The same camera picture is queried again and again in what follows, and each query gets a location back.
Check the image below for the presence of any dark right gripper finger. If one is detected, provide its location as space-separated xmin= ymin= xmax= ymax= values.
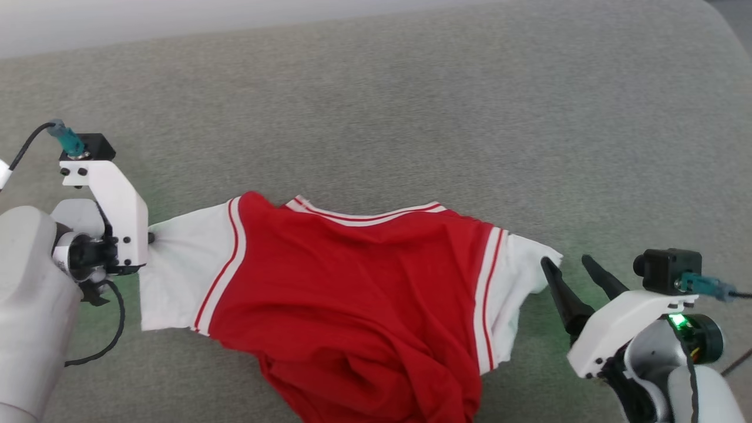
xmin=540 ymin=257 xmax=595 ymax=345
xmin=582 ymin=254 xmax=630 ymax=300

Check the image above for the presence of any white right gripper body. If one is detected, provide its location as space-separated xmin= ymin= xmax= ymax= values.
xmin=567 ymin=289 xmax=700 ymax=380

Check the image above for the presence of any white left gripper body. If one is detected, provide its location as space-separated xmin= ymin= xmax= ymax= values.
xmin=59 ymin=160 xmax=149 ymax=284

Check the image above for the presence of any red and white shirt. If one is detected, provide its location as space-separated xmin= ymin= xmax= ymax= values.
xmin=139 ymin=191 xmax=563 ymax=423

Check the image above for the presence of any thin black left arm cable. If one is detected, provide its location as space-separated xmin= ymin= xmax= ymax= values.
xmin=63 ymin=279 xmax=126 ymax=368

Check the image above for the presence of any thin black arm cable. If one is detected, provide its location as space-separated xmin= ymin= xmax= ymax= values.
xmin=720 ymin=347 xmax=752 ymax=377
xmin=63 ymin=279 xmax=126 ymax=368

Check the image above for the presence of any right camera cable teal plug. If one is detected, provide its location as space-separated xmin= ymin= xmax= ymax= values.
xmin=676 ymin=272 xmax=752 ymax=303

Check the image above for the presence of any camera cable teal plug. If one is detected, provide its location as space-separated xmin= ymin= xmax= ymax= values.
xmin=676 ymin=272 xmax=752 ymax=303
xmin=8 ymin=119 xmax=86 ymax=172

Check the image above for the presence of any left camera cable teal plug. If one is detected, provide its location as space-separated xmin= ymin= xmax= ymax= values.
xmin=8 ymin=119 xmax=86 ymax=172

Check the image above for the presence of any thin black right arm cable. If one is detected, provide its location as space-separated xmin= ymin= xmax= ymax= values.
xmin=720 ymin=347 xmax=752 ymax=377

